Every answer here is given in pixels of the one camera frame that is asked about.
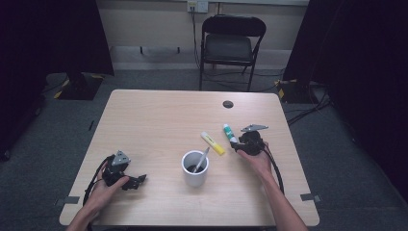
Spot white wall outlet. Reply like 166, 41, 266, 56
187, 0, 210, 14

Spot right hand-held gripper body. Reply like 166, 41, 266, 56
238, 123, 269, 157

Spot grey pen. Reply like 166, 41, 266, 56
191, 146, 211, 174

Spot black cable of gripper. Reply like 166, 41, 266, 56
82, 154, 115, 207
262, 141, 286, 195

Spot yellow highlighter pen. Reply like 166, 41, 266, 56
200, 131, 226, 157

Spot black folding chair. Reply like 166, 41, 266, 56
198, 13, 268, 92

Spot white and green glue stick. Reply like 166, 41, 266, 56
222, 123, 239, 144

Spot person's left hand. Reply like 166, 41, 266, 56
84, 167, 130, 215

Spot black curtain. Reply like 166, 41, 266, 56
0, 0, 115, 162
283, 0, 408, 204

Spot white cup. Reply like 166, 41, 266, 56
181, 149, 211, 189

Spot black cable from wall outlet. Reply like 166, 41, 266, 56
191, 7, 202, 70

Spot black stand base yellow tape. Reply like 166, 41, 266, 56
274, 78, 319, 105

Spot person's right hand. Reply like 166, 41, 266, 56
236, 141, 274, 181

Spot grey tape strip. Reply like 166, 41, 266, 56
54, 195, 81, 207
299, 192, 322, 203

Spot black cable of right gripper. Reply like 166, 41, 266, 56
262, 141, 286, 195

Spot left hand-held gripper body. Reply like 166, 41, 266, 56
101, 149, 132, 188

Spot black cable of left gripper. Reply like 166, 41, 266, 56
82, 154, 115, 207

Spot black floor cables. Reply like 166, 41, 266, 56
286, 95, 333, 127

